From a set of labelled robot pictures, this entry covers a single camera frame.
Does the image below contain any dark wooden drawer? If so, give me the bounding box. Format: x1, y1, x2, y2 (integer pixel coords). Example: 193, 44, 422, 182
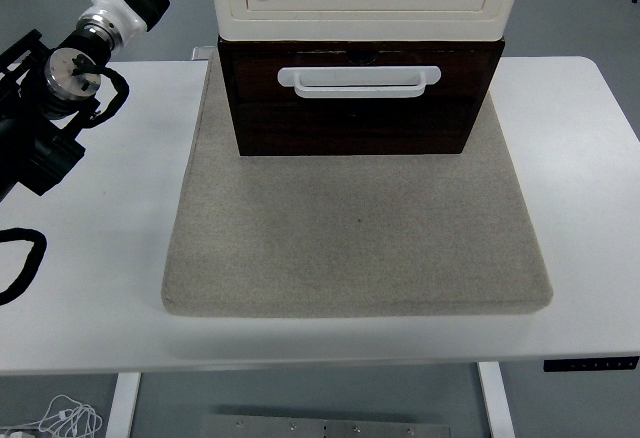
218, 39, 505, 105

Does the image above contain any white drawer handle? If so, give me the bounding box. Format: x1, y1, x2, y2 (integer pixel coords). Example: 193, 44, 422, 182
276, 65, 443, 100

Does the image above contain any cream plastic cabinet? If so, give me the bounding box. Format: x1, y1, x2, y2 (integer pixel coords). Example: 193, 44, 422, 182
207, 0, 531, 43

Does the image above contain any dark wooden drawer casing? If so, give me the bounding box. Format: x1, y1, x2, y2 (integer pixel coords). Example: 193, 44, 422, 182
217, 36, 506, 158

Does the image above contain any grey felt mat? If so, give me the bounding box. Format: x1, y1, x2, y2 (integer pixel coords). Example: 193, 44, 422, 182
160, 50, 554, 319

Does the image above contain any white table leg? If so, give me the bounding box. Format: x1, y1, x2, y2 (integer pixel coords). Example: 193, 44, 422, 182
476, 361, 517, 438
105, 372, 143, 438

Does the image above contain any grey metal plate with screws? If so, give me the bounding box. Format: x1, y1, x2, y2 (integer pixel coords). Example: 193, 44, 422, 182
199, 413, 453, 438

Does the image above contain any black table control panel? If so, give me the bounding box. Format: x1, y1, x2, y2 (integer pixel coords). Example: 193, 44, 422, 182
543, 355, 640, 373

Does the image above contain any black sleeved cable loop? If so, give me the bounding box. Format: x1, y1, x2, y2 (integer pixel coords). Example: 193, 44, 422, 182
0, 227, 48, 307

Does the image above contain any white cable bundle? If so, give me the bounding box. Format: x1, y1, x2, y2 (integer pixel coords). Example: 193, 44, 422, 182
0, 393, 104, 438

